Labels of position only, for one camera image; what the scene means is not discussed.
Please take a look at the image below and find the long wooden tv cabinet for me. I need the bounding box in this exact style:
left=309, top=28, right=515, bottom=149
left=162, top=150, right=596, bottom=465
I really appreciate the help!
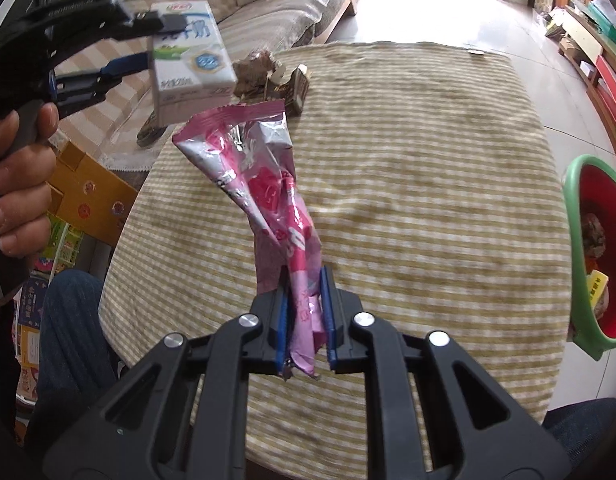
left=550, top=8, right=616, bottom=158

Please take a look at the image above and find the brown paper ball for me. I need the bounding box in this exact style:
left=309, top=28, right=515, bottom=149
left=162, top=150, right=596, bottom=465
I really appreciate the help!
left=232, top=50, right=286, bottom=98

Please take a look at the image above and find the dark brown cigarette pack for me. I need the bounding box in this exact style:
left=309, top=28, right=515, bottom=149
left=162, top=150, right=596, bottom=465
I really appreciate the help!
left=265, top=64, right=310, bottom=117

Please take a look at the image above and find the person's left hand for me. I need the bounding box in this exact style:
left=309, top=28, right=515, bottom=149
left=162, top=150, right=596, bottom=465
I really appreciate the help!
left=0, top=103, right=58, bottom=263

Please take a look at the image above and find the long pink snack wrapper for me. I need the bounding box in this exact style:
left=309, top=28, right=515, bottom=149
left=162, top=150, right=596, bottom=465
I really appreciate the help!
left=172, top=100, right=326, bottom=376

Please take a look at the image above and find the green red trash bin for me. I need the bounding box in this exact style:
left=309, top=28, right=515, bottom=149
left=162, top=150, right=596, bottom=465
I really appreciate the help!
left=564, top=155, right=616, bottom=361

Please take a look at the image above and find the white blue milk carton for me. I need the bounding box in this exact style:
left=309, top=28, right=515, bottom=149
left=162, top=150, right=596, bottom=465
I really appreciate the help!
left=151, top=0, right=237, bottom=126

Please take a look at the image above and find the striped green tablecloth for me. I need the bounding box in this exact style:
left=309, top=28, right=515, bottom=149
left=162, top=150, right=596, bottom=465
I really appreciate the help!
left=100, top=44, right=570, bottom=418

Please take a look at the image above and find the striped beige sofa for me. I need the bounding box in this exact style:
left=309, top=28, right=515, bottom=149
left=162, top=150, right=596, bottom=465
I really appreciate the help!
left=52, top=0, right=351, bottom=172

